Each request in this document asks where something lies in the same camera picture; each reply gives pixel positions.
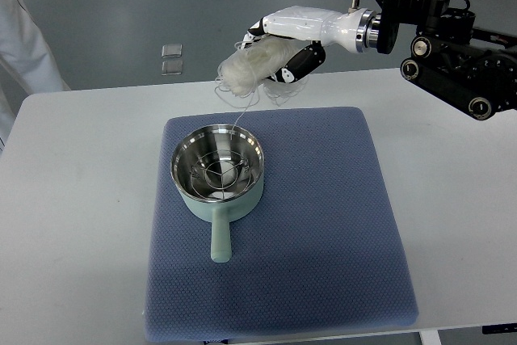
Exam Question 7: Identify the person in white coat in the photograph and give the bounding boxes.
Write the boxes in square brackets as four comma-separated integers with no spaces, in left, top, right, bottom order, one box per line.
[0,0,72,156]

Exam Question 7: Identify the upper metal floor plate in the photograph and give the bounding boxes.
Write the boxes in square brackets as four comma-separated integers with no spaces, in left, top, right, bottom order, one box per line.
[162,44,183,58]

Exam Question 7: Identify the white vermicelli nest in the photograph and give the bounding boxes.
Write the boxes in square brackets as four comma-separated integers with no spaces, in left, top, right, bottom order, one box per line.
[214,36,308,113]

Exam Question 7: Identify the wire steaming rack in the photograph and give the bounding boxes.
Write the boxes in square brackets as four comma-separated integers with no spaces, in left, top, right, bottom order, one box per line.
[190,159,253,200]

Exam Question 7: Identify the blue textured mat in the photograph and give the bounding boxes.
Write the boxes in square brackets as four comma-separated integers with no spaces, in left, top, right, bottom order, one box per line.
[145,107,418,342]

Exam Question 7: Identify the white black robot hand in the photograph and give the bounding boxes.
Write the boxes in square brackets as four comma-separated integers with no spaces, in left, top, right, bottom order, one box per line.
[241,6,380,83]

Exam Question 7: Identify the mint green steel pot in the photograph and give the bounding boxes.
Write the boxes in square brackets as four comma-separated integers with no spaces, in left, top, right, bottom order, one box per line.
[170,124,265,263]

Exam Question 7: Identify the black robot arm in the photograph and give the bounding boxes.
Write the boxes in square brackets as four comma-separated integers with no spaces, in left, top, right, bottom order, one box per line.
[372,0,516,120]

